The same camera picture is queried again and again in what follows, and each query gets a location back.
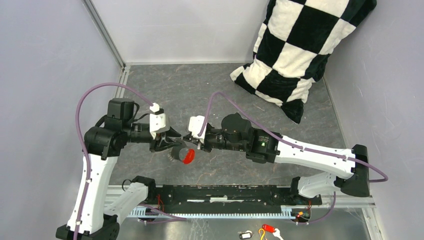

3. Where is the white slotted cable duct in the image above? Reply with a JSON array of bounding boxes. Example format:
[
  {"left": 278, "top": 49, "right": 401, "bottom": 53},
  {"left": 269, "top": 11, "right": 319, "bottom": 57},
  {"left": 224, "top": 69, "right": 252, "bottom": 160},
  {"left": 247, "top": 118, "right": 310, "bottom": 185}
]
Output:
[{"left": 127, "top": 206, "right": 295, "bottom": 220}]

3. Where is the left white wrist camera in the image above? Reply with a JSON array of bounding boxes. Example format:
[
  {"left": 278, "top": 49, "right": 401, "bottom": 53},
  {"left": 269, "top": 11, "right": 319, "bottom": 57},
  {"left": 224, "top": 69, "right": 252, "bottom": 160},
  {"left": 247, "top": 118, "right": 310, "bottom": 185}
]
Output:
[{"left": 149, "top": 103, "right": 171, "bottom": 139}]

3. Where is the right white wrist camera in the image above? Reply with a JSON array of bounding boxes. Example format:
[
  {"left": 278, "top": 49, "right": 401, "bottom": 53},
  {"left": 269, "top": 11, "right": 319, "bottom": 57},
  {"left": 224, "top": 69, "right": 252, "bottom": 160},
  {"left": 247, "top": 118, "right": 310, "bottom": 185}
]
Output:
[{"left": 187, "top": 115, "right": 206, "bottom": 144}]

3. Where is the red key tag bottom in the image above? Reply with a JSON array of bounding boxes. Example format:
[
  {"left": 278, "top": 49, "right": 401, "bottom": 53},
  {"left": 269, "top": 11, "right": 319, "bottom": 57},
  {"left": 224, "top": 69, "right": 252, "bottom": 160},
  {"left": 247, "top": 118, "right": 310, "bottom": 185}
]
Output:
[{"left": 261, "top": 224, "right": 276, "bottom": 233}]

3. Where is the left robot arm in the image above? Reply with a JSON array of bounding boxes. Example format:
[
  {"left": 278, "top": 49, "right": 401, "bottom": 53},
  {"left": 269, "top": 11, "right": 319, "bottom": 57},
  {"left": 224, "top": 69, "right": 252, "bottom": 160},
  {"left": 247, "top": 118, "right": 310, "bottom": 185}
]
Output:
[{"left": 55, "top": 98, "right": 181, "bottom": 240}]

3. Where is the red key tag with keyring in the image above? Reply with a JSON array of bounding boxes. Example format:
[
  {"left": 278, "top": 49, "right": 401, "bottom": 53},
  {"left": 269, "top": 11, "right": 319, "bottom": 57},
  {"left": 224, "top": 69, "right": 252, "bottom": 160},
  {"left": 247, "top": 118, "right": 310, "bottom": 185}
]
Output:
[{"left": 182, "top": 148, "right": 196, "bottom": 165}]

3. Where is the black white checkered blanket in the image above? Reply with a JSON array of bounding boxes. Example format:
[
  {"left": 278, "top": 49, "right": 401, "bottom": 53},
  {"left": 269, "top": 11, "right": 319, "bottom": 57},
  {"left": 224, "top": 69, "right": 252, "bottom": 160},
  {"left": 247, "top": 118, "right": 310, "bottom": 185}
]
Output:
[{"left": 230, "top": 0, "right": 377, "bottom": 124}]

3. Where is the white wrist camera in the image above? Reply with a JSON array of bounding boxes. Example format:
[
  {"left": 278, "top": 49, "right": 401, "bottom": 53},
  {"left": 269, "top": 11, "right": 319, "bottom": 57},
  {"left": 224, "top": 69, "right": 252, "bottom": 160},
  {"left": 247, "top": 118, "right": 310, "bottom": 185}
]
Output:
[
  {"left": 149, "top": 103, "right": 171, "bottom": 139},
  {"left": 187, "top": 115, "right": 206, "bottom": 144}
]

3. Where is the yellow carabiner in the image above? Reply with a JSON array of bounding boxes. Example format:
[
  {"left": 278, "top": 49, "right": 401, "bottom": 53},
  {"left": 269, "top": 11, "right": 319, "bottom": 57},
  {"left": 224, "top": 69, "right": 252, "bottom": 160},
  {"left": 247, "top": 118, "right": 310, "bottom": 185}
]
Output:
[{"left": 258, "top": 228, "right": 267, "bottom": 240}]

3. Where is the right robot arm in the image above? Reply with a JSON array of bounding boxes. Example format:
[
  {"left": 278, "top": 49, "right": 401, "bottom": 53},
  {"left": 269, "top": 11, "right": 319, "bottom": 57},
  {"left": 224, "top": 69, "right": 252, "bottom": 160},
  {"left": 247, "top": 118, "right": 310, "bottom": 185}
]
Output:
[{"left": 183, "top": 113, "right": 370, "bottom": 204}]

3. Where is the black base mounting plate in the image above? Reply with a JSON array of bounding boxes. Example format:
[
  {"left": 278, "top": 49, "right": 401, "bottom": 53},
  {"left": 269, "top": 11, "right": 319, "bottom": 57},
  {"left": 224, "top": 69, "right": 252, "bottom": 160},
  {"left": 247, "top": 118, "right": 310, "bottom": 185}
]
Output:
[{"left": 143, "top": 185, "right": 323, "bottom": 214}]

